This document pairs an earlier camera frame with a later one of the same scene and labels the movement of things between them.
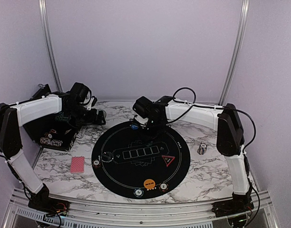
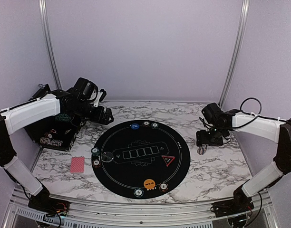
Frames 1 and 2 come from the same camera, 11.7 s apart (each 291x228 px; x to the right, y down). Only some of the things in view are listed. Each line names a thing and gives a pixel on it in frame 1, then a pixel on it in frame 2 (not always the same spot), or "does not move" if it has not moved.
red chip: [96, 164] does not move
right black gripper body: [153, 131] to [214, 137]
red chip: [163, 187] does not move
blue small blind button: [134, 126] does not move
